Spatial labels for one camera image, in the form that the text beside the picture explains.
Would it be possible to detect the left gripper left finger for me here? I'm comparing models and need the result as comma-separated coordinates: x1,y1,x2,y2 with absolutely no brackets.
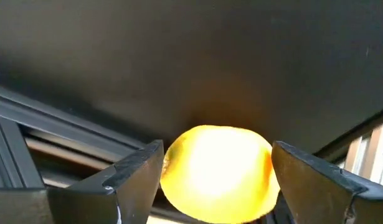
47,139,164,224

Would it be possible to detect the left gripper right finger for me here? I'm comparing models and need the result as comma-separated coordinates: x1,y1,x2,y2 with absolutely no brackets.
271,140,383,224

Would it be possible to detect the large yellow lemon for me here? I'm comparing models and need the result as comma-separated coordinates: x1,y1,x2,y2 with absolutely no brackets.
159,124,281,224

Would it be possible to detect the black table mat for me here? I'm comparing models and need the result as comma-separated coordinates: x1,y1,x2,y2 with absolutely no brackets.
0,0,383,156

